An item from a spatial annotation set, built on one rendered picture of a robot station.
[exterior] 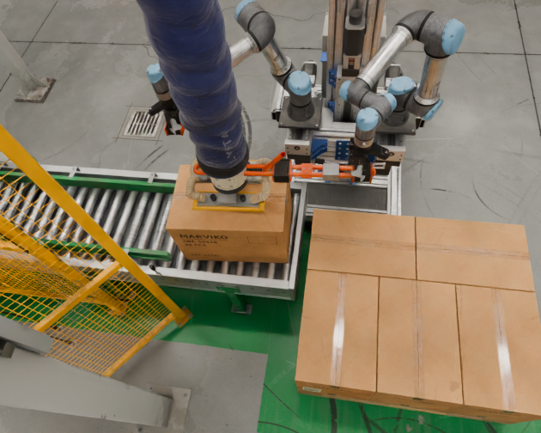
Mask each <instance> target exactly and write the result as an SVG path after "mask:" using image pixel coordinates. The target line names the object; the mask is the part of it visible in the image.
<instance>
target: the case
mask: <svg viewBox="0 0 541 433"><path fill-rule="evenodd" d="M190 167H191V165H180V166H179V172H178V177H177V180H176V185H175V188H174V193H173V199H172V203H171V207H170V211H169V215H168V219H167V226H166V230H167V232H168V233H169V234H170V235H171V237H172V238H173V240H174V242H175V243H176V245H177V246H178V247H179V249H180V251H181V252H182V253H183V254H184V256H185V258H186V259H189V260H214V261H238V262H263V263H287V264H288V262H289V239H290V224H291V211H292V199H291V191H290V182H289V183H282V182H274V181H272V176H270V177H269V179H270V196H269V197H268V198H267V199H266V200H265V206H264V212H252V211H224V210H193V209H192V204H193V199H192V198H189V197H187V194H186V189H185V188H186V184H187V183H186V182H187V181H188V179H189V178H190V176H191V173H190ZM194 190H195V191H215V192H218V191H217V190H216V189H215V188H214V186H213V184H212V183H196V184H195V189H194ZM261 191H262V185H254V184H246V186H245V187H244V188H243V189H242V190H241V191H240V192H261Z"/></svg>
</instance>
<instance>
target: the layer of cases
mask: <svg viewBox="0 0 541 433"><path fill-rule="evenodd" d="M295 383H296V386H297V389H298V390H301V391H306V392H312V393H323V394H329V395H335V396H341V397H347V398H353V399H364V400H370V401H376V402H382V403H388V404H394V405H400V406H411V407H417V408H423V409H429V410H435V411H443V412H452V413H458V414H464V415H470V416H476V417H482V418H493V419H499V420H505V421H511V422H516V423H520V422H527V421H534V420H541V324H540V319H539V313H538V304H537V298H536V293H535V288H534V282H533V277H532V268H531V262H530V257H529V252H528V246H527V240H526V231H525V226H524V225H517V224H505V223H485V222H473V221H462V220H452V219H440V218H429V217H418V216H416V217H414V216H397V215H386V214H374V213H364V212H353V211H341V210H321V209H313V223H312V231H311V239H310V247H309V255H308V262H307V276H306V284H305V292H304V300H303V308H302V316H301V330H300V338H299V346H298V354H297V362H296V370H295Z"/></svg>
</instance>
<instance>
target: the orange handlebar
mask: <svg viewBox="0 0 541 433"><path fill-rule="evenodd" d="M266 165H267V164H247V165H246V168H262V169H263V168H264V167H265V166H266ZM199 168H200V167H199V165H198V164H196V165H195V166H194V167H193V172H194V174H200V175H207V174H205V173H204V172H203V170H198V169H199ZM292 169H301V172H291V177H301V178H302V179H312V178H313V177H323V173H313V170H323V165H313V164H312V163H302V164H301V165H292ZM339 170H352V166H339ZM271 173H272V172H268V171H245V172H244V176H272V174H271ZM338 178H352V175H351V173H339V176H338Z"/></svg>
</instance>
